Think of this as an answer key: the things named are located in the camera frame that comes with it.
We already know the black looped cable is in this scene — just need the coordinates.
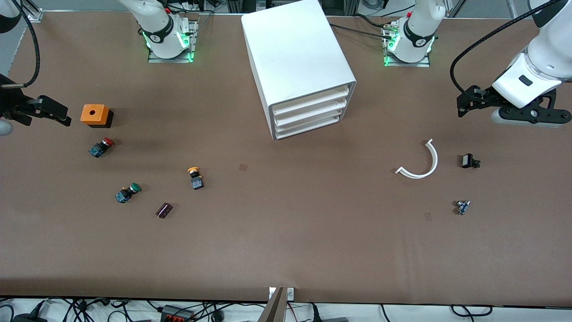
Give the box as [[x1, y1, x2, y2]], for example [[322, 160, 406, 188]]
[[450, 305, 493, 319]]

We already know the white drawer cabinet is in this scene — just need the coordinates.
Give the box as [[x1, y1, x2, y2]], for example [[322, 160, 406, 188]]
[[241, 0, 357, 140]]

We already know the yellow push button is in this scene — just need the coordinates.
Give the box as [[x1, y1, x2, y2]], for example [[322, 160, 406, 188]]
[[187, 167, 205, 191]]

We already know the grey metal post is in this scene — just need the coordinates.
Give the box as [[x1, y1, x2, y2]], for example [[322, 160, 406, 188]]
[[257, 287, 286, 322]]

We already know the black orange power strip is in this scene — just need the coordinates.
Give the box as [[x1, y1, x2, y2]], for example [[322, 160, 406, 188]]
[[161, 305, 196, 322]]

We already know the black cable on table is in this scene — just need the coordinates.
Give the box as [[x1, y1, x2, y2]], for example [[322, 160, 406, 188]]
[[331, 23, 394, 40]]

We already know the white curved plastic piece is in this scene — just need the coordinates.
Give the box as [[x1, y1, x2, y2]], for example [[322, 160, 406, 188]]
[[395, 139, 438, 179]]

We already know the green push button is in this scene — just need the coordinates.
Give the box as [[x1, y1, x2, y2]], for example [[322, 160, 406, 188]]
[[115, 182, 142, 204]]

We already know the orange button box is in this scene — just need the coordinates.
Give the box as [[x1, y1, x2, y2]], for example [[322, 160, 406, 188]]
[[80, 104, 114, 129]]

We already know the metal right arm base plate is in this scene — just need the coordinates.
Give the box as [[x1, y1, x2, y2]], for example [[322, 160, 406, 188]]
[[147, 20, 198, 64]]

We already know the aluminium frame profile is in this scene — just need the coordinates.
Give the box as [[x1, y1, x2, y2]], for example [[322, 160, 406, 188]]
[[13, 0, 44, 23]]

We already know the white mounting bracket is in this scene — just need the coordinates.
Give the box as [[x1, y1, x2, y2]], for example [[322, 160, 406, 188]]
[[268, 287, 295, 301]]

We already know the red push button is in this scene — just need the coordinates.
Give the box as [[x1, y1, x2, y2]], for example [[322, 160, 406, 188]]
[[88, 138, 115, 158]]

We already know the white plastic drawer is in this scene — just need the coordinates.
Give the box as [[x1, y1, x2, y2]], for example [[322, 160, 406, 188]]
[[273, 86, 349, 119], [274, 108, 345, 140], [273, 97, 348, 129]]

